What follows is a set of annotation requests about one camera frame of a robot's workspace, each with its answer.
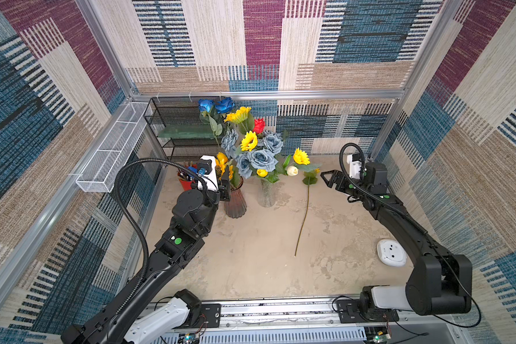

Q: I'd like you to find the large yellow sunflower stem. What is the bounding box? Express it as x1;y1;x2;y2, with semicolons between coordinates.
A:
294;168;320;257

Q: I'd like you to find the small yellow sunflower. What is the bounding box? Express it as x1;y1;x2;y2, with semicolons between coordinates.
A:
292;148;310;166

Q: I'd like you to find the yellow sunflower bouquet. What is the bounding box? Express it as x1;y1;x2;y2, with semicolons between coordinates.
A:
240;130;258;152

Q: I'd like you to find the tall yellow sunflower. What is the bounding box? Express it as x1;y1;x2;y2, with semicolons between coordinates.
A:
224;107;255;134

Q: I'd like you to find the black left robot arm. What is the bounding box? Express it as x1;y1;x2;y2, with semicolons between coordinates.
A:
60;156;229;343

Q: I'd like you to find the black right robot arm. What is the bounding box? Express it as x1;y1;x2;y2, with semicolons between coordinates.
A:
325;143;478;322

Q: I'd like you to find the dark ribbed glass vase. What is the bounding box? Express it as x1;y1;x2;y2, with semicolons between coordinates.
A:
224;177;247;219

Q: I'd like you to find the sunflower in dark vase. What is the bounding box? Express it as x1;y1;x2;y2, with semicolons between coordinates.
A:
215;152;234;181

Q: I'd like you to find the clear glass vase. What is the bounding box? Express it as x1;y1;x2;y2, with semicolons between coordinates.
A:
258;179;277;208

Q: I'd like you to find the red pen cup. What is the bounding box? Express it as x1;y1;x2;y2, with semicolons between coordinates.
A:
178;171;194;191

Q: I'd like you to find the small yellow rosebud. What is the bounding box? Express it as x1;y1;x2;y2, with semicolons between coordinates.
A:
257;169;268;178

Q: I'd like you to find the grey blue rose bouquet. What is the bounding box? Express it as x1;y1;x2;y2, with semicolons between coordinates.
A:
221;129;284;183

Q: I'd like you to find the white tulip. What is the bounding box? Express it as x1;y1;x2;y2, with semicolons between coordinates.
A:
286;166;299;176

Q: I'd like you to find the black mesh shelf rack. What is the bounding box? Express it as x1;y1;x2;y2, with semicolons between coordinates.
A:
144;97;222;162

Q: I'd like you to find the red rose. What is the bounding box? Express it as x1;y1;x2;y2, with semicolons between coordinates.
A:
253;118;265;135

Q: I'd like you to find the blue rose pair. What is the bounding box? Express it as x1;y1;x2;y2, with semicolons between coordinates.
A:
198;97;234;114

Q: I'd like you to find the white round puck device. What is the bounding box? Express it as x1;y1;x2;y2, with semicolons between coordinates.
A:
377;239;407;267

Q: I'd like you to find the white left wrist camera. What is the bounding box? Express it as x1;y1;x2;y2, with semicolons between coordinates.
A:
196;156;219;191

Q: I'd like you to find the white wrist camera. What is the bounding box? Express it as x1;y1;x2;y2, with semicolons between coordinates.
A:
346;153;365;180
196;156;219;191

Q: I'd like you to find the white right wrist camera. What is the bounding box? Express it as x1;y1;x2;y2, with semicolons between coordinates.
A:
346;153;365;180

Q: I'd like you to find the white wire mesh tray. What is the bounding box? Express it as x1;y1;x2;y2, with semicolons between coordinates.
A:
76;103;148;193

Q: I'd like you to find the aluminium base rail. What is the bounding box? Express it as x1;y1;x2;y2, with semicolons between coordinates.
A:
154;294;461;344

